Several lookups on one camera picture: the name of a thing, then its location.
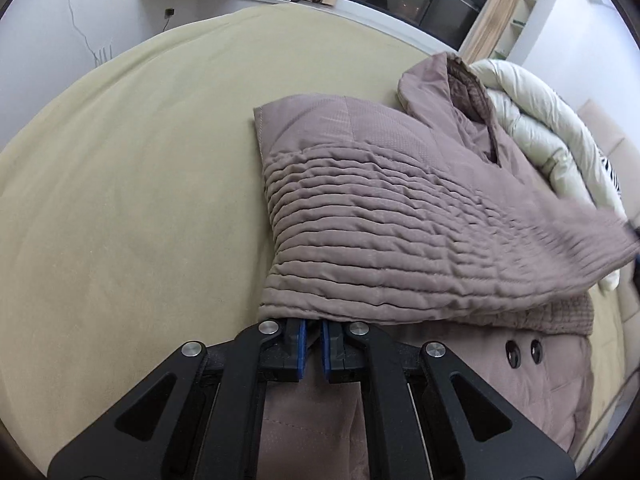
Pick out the white folded duvet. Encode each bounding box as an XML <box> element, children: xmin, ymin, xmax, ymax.
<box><xmin>470</xmin><ymin>58</ymin><xmax>629</xmax><ymax>292</ymax></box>

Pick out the white wall shelf unit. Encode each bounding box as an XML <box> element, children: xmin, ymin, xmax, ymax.
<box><xmin>492</xmin><ymin>0</ymin><xmax>545</xmax><ymax>61</ymax></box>

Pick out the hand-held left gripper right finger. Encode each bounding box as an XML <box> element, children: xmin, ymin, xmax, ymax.
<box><xmin>321</xmin><ymin>320</ymin><xmax>577</xmax><ymax>480</ymax></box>

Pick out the thin charging cable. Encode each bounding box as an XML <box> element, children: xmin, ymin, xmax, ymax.
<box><xmin>62</xmin><ymin>0</ymin><xmax>102</xmax><ymax>61</ymax></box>

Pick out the beige padded headboard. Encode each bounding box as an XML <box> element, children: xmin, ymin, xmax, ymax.
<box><xmin>575</xmin><ymin>99</ymin><xmax>640</xmax><ymax>321</ymax></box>

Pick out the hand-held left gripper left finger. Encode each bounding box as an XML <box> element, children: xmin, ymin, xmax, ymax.
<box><xmin>47</xmin><ymin>317</ymin><xmax>308</xmax><ymax>480</ymax></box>

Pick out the bed with olive sheet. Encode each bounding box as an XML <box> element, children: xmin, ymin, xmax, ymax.
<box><xmin>0</xmin><ymin>2</ymin><xmax>636</xmax><ymax>461</ymax></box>

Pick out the mauve quilted down jacket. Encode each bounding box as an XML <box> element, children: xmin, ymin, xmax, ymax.
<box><xmin>250</xmin><ymin>52</ymin><xmax>640</xmax><ymax>480</ymax></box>

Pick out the zebra striped pillow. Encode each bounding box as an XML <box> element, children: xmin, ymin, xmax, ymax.
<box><xmin>597</xmin><ymin>147</ymin><xmax>624</xmax><ymax>194</ymax></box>

